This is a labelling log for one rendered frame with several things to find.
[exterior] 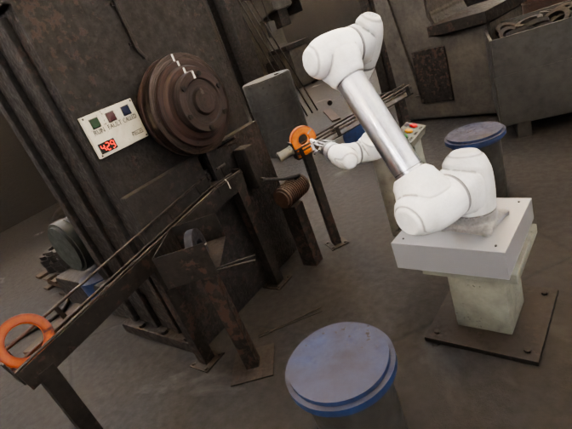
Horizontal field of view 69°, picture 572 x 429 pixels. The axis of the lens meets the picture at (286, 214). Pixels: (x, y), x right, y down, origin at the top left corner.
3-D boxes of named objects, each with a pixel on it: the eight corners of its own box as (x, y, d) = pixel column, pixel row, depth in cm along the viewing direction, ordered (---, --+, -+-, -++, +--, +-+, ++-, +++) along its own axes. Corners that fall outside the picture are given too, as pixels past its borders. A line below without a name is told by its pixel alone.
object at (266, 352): (228, 397, 176) (151, 259, 149) (235, 353, 200) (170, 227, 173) (273, 386, 173) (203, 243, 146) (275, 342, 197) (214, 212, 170)
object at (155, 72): (170, 171, 193) (122, 71, 175) (233, 134, 224) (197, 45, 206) (179, 170, 189) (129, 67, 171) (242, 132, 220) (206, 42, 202)
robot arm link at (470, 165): (507, 201, 143) (501, 141, 135) (475, 225, 136) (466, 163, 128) (466, 195, 157) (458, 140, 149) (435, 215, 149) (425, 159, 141)
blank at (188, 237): (193, 274, 149) (202, 271, 149) (179, 234, 148) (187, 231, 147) (206, 263, 165) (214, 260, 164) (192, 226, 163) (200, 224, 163)
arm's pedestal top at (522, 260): (537, 232, 154) (536, 223, 152) (517, 285, 133) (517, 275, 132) (450, 229, 175) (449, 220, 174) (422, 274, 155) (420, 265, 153)
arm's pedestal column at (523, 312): (558, 293, 165) (551, 226, 154) (539, 366, 140) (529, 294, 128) (457, 280, 192) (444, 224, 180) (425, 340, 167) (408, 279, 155)
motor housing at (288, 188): (299, 267, 251) (268, 190, 230) (317, 248, 265) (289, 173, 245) (316, 269, 242) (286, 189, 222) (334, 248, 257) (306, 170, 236)
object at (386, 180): (389, 237, 246) (367, 157, 226) (396, 226, 254) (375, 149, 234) (408, 237, 239) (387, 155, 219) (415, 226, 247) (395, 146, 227)
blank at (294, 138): (305, 157, 240) (306, 158, 236) (283, 143, 233) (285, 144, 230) (319, 134, 238) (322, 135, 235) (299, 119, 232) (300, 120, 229)
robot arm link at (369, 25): (361, 50, 160) (334, 60, 154) (371, 2, 146) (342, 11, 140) (385, 65, 154) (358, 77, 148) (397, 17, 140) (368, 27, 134)
